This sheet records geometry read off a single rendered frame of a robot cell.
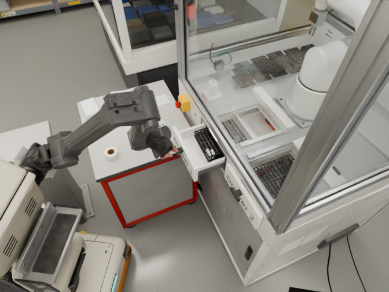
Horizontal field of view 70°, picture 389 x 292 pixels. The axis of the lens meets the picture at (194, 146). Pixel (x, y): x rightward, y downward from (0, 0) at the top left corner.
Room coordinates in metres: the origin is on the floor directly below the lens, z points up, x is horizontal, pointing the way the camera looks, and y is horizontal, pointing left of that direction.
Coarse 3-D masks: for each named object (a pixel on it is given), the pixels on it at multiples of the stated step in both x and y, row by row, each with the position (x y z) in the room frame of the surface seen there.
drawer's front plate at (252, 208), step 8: (232, 168) 0.70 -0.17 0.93; (224, 176) 0.72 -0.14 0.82; (232, 176) 0.66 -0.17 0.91; (240, 184) 0.61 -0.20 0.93; (240, 200) 0.58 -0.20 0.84; (248, 200) 0.54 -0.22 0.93; (248, 208) 0.53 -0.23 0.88; (256, 208) 0.50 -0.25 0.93; (248, 216) 0.51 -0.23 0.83; (256, 216) 0.48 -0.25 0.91; (256, 224) 0.46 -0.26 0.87
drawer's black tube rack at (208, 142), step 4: (204, 128) 0.96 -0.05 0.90; (200, 132) 0.94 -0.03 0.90; (204, 132) 0.96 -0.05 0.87; (208, 132) 0.94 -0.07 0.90; (204, 136) 0.91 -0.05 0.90; (208, 136) 0.91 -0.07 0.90; (196, 140) 0.91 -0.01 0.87; (200, 140) 0.91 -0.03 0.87; (204, 140) 0.89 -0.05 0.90; (208, 140) 0.91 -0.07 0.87; (212, 140) 0.88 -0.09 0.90; (200, 144) 0.88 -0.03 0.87; (208, 144) 0.86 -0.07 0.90; (212, 144) 0.86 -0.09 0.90; (216, 144) 0.86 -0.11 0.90; (208, 148) 0.83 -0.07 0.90; (212, 148) 0.83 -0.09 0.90; (216, 148) 0.83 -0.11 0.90; (204, 152) 0.83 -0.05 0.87; (216, 152) 0.81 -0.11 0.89; (220, 152) 0.83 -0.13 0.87; (216, 156) 0.81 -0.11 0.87; (220, 156) 0.81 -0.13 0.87; (208, 160) 0.78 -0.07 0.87
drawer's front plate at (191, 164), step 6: (174, 126) 0.95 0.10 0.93; (174, 132) 0.92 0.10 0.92; (180, 138) 0.87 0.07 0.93; (180, 144) 0.85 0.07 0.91; (186, 150) 0.80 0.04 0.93; (186, 156) 0.77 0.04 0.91; (186, 162) 0.78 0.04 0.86; (192, 162) 0.73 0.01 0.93; (192, 168) 0.71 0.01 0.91; (192, 174) 0.71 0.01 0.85
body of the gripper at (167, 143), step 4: (168, 140) 0.76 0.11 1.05; (156, 144) 0.72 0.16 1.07; (160, 144) 0.73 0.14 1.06; (164, 144) 0.74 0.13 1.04; (168, 144) 0.74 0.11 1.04; (172, 144) 0.74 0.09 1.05; (152, 148) 0.71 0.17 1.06; (156, 148) 0.71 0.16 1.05; (160, 148) 0.72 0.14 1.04; (164, 148) 0.73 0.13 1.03; (152, 152) 0.74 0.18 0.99; (156, 152) 0.73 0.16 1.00; (160, 152) 0.72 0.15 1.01; (156, 156) 0.71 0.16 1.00
